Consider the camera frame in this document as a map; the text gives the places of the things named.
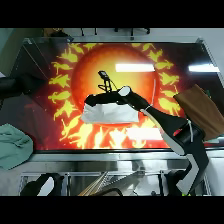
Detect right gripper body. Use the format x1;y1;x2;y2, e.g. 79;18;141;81
84;93;110;108

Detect white T-shirt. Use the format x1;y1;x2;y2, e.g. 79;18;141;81
80;101;141;126

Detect green garment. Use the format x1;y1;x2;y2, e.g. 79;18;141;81
0;123;35;171

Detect brown garment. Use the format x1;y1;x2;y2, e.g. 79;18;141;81
172;83;224;142

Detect silver frame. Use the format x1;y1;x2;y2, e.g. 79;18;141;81
0;35;224;197

